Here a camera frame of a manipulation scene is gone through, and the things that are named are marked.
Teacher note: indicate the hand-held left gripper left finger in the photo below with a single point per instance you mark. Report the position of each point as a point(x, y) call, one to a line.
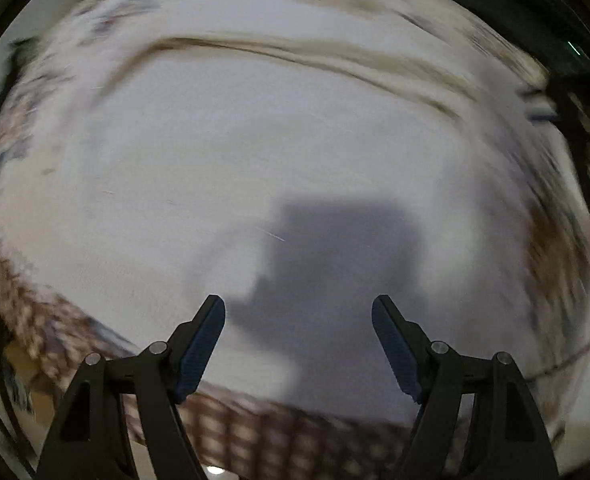
point(199, 355)

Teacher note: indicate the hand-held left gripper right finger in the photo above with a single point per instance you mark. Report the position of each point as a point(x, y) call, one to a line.
point(399, 355)

